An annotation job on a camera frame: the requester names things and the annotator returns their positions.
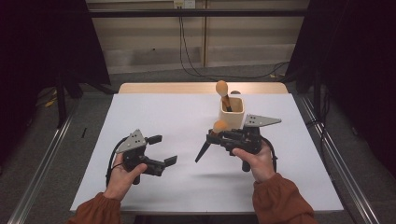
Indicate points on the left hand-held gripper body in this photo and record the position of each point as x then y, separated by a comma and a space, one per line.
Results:
132, 142

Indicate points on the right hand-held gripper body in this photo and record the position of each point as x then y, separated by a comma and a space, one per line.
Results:
261, 120

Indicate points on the makeup brush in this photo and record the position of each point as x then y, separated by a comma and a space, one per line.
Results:
221, 87
220, 126

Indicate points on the beige square cup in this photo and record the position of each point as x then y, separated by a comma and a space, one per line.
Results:
232, 119

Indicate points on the person's left hand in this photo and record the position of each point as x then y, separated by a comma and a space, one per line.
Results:
121, 183

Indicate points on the person's right hand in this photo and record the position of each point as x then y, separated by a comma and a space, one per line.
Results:
258, 165

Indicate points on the white table sheet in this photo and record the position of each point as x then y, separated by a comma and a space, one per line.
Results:
174, 124

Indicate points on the dark round table grommet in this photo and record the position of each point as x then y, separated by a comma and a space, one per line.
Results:
236, 92

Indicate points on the yellow floor tape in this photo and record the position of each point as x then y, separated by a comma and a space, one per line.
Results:
275, 75
49, 103

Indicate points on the black metal stand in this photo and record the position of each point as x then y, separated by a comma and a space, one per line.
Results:
61, 105

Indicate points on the black curtain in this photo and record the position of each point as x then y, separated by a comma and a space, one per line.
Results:
358, 62
37, 46

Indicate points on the black horizontal bar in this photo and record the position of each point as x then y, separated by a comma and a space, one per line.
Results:
199, 13

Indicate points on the aluminium rail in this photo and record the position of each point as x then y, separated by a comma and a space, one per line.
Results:
342, 165
40, 174

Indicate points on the white wall socket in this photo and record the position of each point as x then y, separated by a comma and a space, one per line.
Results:
184, 3

